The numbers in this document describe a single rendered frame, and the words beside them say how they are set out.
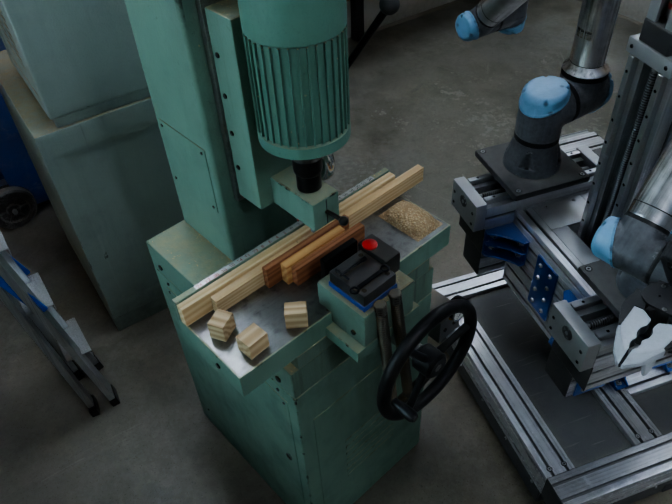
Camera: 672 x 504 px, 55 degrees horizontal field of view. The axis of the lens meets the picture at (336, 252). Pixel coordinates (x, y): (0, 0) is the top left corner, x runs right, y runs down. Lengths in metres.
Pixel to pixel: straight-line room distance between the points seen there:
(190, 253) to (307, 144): 0.57
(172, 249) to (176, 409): 0.82
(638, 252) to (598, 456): 0.97
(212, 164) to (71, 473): 1.27
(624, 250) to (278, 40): 0.65
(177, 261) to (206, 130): 0.40
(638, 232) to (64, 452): 1.86
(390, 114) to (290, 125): 2.44
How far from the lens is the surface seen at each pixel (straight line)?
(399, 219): 1.47
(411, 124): 3.48
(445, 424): 2.21
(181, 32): 1.25
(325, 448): 1.66
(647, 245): 1.14
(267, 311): 1.31
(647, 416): 2.10
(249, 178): 1.36
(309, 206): 1.28
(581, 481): 1.93
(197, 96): 1.30
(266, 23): 1.05
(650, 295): 0.93
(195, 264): 1.59
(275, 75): 1.10
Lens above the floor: 1.88
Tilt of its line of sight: 44 degrees down
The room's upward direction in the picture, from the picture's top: 4 degrees counter-clockwise
